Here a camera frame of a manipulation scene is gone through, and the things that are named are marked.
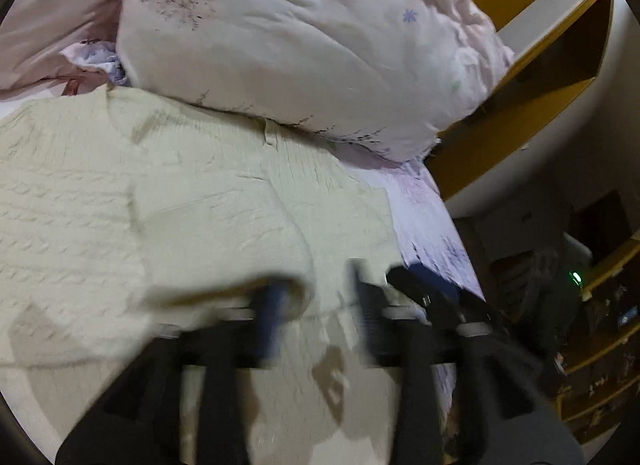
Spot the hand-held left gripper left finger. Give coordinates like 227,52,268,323
55,277,303,465

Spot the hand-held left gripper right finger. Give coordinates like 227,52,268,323
347,259,587,465

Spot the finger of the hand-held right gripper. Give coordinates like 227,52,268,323
386,264,501,327

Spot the cream cable-knit sweater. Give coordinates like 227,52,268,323
0,85,401,465

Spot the pale floral bed sheet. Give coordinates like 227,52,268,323
330,142,487,451

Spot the device with green light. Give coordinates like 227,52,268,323
562,232,597,298

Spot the wooden shelf with small things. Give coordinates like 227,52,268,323
547,240,640,446

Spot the dark wooden cabinet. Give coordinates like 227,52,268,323
570,190,632,266

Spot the yellow wooden headboard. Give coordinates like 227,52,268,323
432,0,617,202

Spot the white floral quilt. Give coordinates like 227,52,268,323
117,0,516,163

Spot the pink blanket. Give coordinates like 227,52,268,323
0,0,151,101

